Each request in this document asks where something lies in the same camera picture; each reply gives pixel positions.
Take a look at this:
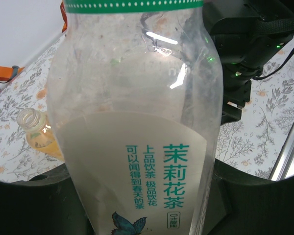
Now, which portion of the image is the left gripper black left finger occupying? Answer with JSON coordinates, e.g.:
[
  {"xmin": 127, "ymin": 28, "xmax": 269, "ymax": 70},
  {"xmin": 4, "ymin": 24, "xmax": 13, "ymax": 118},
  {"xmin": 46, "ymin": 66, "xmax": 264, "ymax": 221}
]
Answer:
[{"xmin": 0, "ymin": 163, "xmax": 97, "ymax": 235}]

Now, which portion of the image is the aluminium table edge rail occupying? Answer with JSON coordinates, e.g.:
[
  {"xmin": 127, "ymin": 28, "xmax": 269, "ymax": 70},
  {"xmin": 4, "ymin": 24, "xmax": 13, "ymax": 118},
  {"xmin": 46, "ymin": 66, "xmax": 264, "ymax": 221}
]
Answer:
[{"xmin": 269, "ymin": 100, "xmax": 294, "ymax": 182}]

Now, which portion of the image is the yellow label tea bottle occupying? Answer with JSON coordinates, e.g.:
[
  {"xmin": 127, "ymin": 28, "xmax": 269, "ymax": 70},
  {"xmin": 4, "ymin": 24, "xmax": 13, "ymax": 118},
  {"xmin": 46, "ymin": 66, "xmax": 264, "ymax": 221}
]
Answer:
[{"xmin": 16, "ymin": 107, "xmax": 64, "ymax": 162}]

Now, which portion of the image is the black braided cable sleeve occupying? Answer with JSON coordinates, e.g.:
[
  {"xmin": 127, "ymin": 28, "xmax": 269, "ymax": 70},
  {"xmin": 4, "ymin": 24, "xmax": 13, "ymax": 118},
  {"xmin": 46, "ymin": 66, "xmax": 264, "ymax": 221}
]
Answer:
[{"xmin": 256, "ymin": 16, "xmax": 294, "ymax": 35}]

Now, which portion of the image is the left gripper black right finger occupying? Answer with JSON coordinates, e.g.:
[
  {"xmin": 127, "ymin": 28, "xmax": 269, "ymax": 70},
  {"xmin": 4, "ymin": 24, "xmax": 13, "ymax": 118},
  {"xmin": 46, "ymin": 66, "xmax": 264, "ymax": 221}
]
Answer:
[{"xmin": 205, "ymin": 158, "xmax": 294, "ymax": 235}]

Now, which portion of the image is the thin black cable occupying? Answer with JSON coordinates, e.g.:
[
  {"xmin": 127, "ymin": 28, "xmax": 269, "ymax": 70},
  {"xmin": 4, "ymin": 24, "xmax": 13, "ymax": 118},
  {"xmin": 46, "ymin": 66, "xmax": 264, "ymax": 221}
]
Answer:
[{"xmin": 251, "ymin": 36, "xmax": 294, "ymax": 81}]

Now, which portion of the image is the clear jasmine tea bottle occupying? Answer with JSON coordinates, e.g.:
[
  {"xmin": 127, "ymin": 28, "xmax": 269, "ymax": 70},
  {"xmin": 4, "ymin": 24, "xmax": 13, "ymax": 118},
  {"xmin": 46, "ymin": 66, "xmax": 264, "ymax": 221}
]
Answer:
[{"xmin": 46, "ymin": 0, "xmax": 223, "ymax": 235}]

